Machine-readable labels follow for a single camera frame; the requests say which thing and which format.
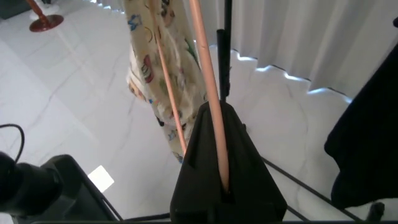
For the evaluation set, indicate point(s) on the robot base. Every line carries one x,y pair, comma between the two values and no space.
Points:
77,193

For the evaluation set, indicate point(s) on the white curtain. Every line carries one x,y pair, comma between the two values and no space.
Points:
311,37

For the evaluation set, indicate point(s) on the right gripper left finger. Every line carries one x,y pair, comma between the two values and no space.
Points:
199,180

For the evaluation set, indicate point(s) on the pink clothes hanger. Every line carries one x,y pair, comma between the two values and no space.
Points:
209,77

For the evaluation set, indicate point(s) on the brown round-footed stand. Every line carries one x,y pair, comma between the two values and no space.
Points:
46,23

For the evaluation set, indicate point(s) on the black clothes rack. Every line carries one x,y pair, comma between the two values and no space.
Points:
224,62

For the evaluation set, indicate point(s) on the cream printed garment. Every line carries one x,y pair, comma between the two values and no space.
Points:
186,77

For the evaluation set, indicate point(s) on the black short-sleeved shirt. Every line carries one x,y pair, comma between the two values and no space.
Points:
367,140

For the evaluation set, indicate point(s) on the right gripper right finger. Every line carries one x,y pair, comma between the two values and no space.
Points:
252,183

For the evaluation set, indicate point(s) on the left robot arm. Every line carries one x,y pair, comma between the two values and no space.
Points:
25,186

